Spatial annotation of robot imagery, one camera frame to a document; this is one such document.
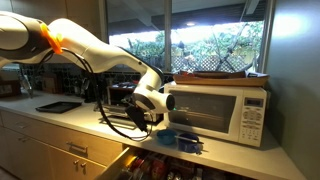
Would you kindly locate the window frame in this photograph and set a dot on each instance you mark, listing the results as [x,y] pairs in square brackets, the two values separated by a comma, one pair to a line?
[190,35]

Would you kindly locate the white microwave oven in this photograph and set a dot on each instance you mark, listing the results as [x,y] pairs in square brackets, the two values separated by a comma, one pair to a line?
[223,112]

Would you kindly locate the open kitchen drawer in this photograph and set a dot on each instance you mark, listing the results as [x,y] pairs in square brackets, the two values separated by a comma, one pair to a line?
[138,164]

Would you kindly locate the wooden tray on microwave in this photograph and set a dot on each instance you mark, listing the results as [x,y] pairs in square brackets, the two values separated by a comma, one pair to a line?
[243,78]

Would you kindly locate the utensil across blue bowl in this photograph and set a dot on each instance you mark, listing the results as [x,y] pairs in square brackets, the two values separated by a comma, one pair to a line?
[188,139]

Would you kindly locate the teal bowl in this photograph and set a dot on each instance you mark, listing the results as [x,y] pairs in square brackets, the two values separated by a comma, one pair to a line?
[166,136]

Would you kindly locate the metal drawer handle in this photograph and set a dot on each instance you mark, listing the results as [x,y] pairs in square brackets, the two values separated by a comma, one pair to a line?
[71,144]

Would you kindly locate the black baking tray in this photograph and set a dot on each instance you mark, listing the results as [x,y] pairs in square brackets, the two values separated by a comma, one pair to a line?
[59,107]

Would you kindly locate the dark blue bowl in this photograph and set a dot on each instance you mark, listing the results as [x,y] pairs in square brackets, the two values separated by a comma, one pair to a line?
[187,146]

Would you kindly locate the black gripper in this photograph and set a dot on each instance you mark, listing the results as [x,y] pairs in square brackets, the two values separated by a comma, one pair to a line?
[137,116]

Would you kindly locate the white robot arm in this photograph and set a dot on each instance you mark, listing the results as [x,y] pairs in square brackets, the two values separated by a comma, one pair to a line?
[26,40]

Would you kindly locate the black toaster oven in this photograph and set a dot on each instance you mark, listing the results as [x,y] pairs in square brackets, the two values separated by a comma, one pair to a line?
[119,98]

